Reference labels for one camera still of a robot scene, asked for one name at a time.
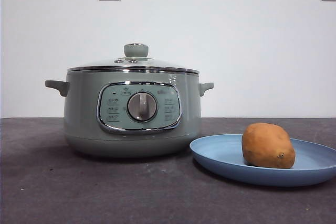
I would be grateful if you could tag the glass lid with green knob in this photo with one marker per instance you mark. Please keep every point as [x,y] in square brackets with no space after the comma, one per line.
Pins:
[157,64]

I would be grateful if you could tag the brown potato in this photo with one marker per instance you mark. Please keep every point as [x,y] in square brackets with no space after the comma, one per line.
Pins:
[265,145]

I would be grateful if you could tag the blue round plate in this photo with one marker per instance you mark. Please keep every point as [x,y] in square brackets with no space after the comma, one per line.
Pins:
[218,153]

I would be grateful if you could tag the pale green electric steamer pot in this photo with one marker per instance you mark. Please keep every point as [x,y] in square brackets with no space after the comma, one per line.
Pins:
[78,116]

